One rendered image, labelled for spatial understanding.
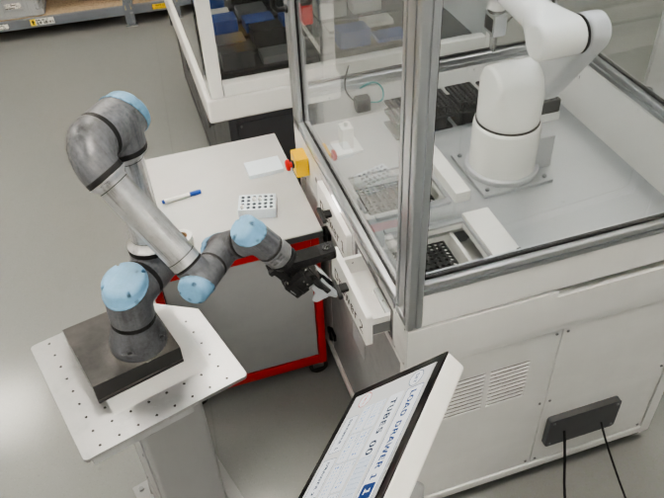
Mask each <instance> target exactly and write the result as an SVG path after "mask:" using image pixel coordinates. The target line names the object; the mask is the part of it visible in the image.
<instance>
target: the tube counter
mask: <svg viewBox="0 0 664 498"><path fill-rule="evenodd" d="M380 439H381V437H380V438H377V439H374V440H371V441H368V443H367V445H366V447H365V449H364V451H363V453H362V455H361V457H360V459H359V461H358V463H357V465H356V467H355V469H354V471H353V473H352V475H351V477H350V479H349V481H348V483H347V485H346V487H345V489H344V491H343V493H342V495H341V497H340V498H353V496H354V494H355V492H356V490H357V488H358V486H359V484H360V482H361V480H362V478H363V476H364V473H365V471H366V469H367V467H368V465H369V463H370V461H371V459H372V457H373V455H374V452H375V450H376V448H377V445H378V443H379V441H380Z"/></svg>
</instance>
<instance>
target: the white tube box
mask: <svg viewBox="0 0 664 498"><path fill-rule="evenodd" d="M252 197H255V198H256V202H253V201H252ZM258 197H261V198H262V200H261V201H260V202H259V201H258ZM240 205H244V209H241V208H240ZM244 214H251V215H253V216H254V217H256V218H268V217H277V199H276V194H259V195H242V196H239V200H238V216H239V218H240V216H242V215H244Z"/></svg>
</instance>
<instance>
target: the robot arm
mask: <svg viewBox="0 0 664 498"><path fill-rule="evenodd" d="M150 121H151V119H150V114H149V112H148V110H147V108H146V106H145V105H144V104H143V103H142V102H141V101H140V100H138V99H137V98H136V97H135V96H134V95H132V94H131V93H128V92H125V91H114V92H111V93H109V94H108V95H106V96H104V97H102V98H101V99H100V100H99V101H98V102H97V103H96V104H95V105H94V106H92V107H91V108H90V109H89V110H87V111H86V112H85V113H84V114H82V115H81V116H80V117H78V118H77V119H75V120H74V121H73V122H72V123H71V125H70V126H69V128H68V130H67V132H66V136H65V150H66V154H67V157H68V160H69V163H70V165H71V167H72V169H73V171H74V173H75V174H76V176H77V178H78V179H79V180H80V182H81V183H82V184H83V185H84V186H85V187H86V188H87V189H88V190H89V191H90V192H91V193H97V194H99V195H100V196H101V197H102V198H103V199H104V200H105V201H106V202H107V203H108V204H109V206H110V207H111V208H112V209H113V210H114V211H115V212H116V213H117V214H118V215H119V216H120V217H121V218H122V219H123V220H124V221H125V223H126V226H127V229H128V233H129V236H130V239H129V240H128V242H127V245H126V247H127V250H128V254H129V257H130V259H129V261H128V262H124V263H120V265H119V266H113V267H112V268H111V269H110V270H109V271H108V272H107V273H106V274H105V275H104V276H103V278H102V281H101V291H102V292H101V294H102V300H103V302H104V304H105V306H106V309H107V313H108V316H109V320H110V323H111V330H110V337H109V345H110V349H111V352H112V354H113V355H114V356H115V357H116V358H117V359H119V360H120V361H123V362H127V363H140V362H144V361H147V360H150V359H152V358H154V357H155V356H157V355H158V354H159V353H160V352H161V351H162V350H163V349H164V348H165V346H166V344H167V340H168V335H167V331H166V327H165V325H164V324H163V323H162V321H161V320H160V319H159V317H158V316H157V315H156V313H155V309H154V304H153V303H154V300H155V299H156V298H157V296H158V295H159V294H161V292H162V291H163V290H164V289H165V287H166V286H167V285H168V283H169V282H170V281H171V280H172V278H173V277H174V276H175V275H177V277H178V278H179V279H180V281H179V283H178V291H179V292H180V295H181V297H182V298H183V299H185V300H186V301H188V302H191V303H203V302H204V301H206V300H207V298H208V297H209V296H210V294H211V293H213V292H214V290H215V288H216V286H217V285H218V283H219V282H220V280H221V279H222V278H223V276H224V275H225V274H226V272H227V271H228V269H229V268H230V267H231V265H232V264H233V262H234V261H235V260H237V259H241V258H244V257H247V256H250V255H254V256H255V257H257V258H258V259H259V260H261V261H262V262H264V263H265V264H266V268H267V269H268V273H269V275H270V276H271V277H273V276H276V277H277V278H278V279H280V280H281V281H282V284H283V285H284V287H285V289H286V291H288V292H289V293H291V294H292V295H294V296H295V297H296V298H299V297H300V296H302V295H303V294H305V293H306V292H307V291H309V288H311V289H312V290H313V291H314V295H313V297H312V300H313V301H314V302H318V301H320V300H322V299H324V298H326V297H328V296H333V297H337V296H338V294H337V291H336V290H335V289H333V284H332V281H331V280H330V279H329V277H328V276H327V275H326V274H325V273H324V272H323V271H322V270H321V269H320V268H319V267H318V266H317V265H316V264H318V263H322V262H325V261H328V260H332V259H335V258H336V257H337V253H336V249H335V247H334V245H333V243H332V242H331V241H328V242H324V243H321V244H318V245H314V246H311V247H307V248H304V249H301V250H297V251H295V250H294V249H293V248H292V247H291V245H290V244H288V243H287V242H286V241H285V240H284V239H283V238H282V237H281V236H279V235H278V234H277V233H275V232H274V231H273V230H272V229H270V228H269V227H268V226H267V225H266V224H265V223H264V222H263V221H261V220H259V219H257V218H256V217H254V216H253V215H251V214H244V215H242V216H240V218H239V219H236V220H235V221H234V223H233V224H232V226H231V229H229V230H226V231H223V232H218V233H215V234H213V235H211V236H209V237H207V238H205V239H204V240H203V242H202V247H201V253H200V252H199V251H198V250H197V249H196V248H195V247H194V245H193V244H192V243H191V242H190V241H189V240H188V239H187V238H186V237H185V236H184V235H183V234H182V232H181V231H180V230H179V229H178V228H177V227H176V226H175V225H174V224H173V223H172V222H171V221H170V220H169V218H168V217H167V216H166V215H165V214H164V213H163V212H162V211H161V210H160V209H159V208H158V207H157V203H156V201H155V197H154V193H153V189H152V186H151V182H150V178H149V174H148V171H147V167H146V163H145V159H144V156H143V154H144V153H145V152H146V150H147V148H148V145H147V141H146V137H145V134H144V132H145V131H146V130H147V129H148V127H149V125H150ZM291 291H292V292H294V293H295V294H296V295H295V294H294V293H292V292H291Z"/></svg>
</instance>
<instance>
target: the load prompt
mask: <svg viewBox="0 0 664 498"><path fill-rule="evenodd" d="M424 383H425V381H424V382H421V383H419V384H417V385H414V386H412V387H410V388H408V389H407V391H406V393H405V395H404V397H403V399H402V401H401V403H400V405H399V407H398V410H397V412H396V414H395V416H394V418H393V420H392V422H391V424H390V426H389V428H388V430H387V432H386V435H385V437H384V439H383V441H382V443H381V445H380V447H379V449H378V451H377V453H376V455H375V457H374V460H373V463H372V465H371V467H370V469H369V471H368V473H367V475H366V477H365V479H364V482H363V484H362V486H361V488H360V490H359V492H358V494H357V496H356V498H372V496H373V494H374V491H375V488H376V486H377V484H378V482H379V480H380V478H381V476H382V473H383V471H384V469H385V467H386V465H387V463H388V460H389V458H390V456H391V454H392V452H393V450H394V447H395V445H396V443H397V441H398V439H399V437H400V434H401V432H402V430H403V428H404V426H405V424H406V421H407V419H408V417H409V415H410V413H411V411H412V408H413V406H414V404H415V402H416V400H417V398H418V396H419V393H420V391H421V389H422V387H423V385H424Z"/></svg>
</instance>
